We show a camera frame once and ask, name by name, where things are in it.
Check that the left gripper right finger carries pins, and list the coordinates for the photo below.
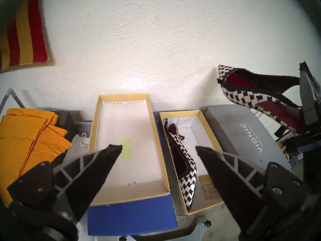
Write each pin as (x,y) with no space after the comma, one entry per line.
(220,179)

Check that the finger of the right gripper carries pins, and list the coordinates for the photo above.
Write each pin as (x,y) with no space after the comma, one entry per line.
(308,97)
(319,95)

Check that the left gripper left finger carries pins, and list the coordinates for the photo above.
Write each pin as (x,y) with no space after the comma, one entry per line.
(95,172)

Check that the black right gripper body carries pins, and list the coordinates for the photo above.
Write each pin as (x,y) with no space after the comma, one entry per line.
(308,142)

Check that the houndstooth high heel shoe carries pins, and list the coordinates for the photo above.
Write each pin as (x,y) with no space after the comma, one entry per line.
(186,172)
(248,95)

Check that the yellow cardboard shoe box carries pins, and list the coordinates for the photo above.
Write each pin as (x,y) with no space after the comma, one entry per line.
(193,125)

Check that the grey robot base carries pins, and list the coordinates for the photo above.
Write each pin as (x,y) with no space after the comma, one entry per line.
(190,230)

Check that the grey Vionic shoe box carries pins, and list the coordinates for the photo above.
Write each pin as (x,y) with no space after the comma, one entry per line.
(240,132)

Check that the blue shoe box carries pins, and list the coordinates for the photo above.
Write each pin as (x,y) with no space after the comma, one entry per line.
(135,218)

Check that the yellow shoe box lid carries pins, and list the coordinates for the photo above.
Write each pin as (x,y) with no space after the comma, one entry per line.
(130,122)

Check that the white dust bag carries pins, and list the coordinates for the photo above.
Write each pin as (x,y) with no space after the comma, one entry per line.
(77,147)

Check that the black base knob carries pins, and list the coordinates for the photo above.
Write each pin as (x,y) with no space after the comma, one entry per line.
(207,223)

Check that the orange folded cloth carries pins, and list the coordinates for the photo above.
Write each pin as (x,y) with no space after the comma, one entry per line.
(22,142)

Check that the red yellow striped flag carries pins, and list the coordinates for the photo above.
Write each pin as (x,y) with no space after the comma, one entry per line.
(25,29)

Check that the grey pipe table rail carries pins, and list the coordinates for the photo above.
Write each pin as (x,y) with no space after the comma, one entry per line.
(11,97)

